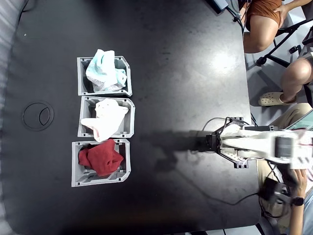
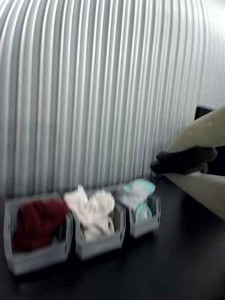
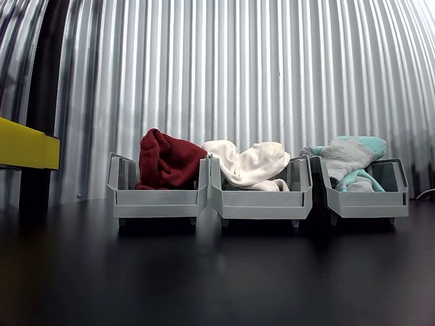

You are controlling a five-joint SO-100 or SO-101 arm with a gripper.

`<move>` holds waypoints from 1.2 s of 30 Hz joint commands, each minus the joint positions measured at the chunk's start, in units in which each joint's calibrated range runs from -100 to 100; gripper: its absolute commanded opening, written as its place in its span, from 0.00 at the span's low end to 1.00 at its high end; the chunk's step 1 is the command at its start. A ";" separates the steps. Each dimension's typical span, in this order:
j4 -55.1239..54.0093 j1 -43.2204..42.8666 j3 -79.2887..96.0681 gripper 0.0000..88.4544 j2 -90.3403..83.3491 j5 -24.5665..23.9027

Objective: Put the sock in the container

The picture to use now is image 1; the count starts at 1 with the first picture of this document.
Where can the person's hand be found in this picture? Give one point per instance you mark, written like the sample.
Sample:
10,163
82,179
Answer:
282,11

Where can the person's hand with watch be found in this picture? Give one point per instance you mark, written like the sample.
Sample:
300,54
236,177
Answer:
301,183

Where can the dark red sock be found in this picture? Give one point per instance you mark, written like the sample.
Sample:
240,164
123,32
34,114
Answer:
102,159

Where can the pale pink sock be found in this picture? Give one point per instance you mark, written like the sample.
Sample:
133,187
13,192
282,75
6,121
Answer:
107,117

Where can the black smartwatch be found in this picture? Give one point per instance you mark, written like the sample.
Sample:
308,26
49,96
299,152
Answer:
297,201

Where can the person's leg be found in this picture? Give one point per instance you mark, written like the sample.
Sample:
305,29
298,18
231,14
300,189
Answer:
259,29
293,115
296,76

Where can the beige clog shoe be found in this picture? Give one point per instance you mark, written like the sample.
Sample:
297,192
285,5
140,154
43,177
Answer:
271,98

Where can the grey plastic bin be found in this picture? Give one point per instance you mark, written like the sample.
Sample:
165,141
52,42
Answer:
82,83
84,107
75,171

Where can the round black table grommet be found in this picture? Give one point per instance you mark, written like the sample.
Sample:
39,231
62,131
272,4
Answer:
38,117

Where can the black camera box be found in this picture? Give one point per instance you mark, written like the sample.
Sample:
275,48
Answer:
274,191

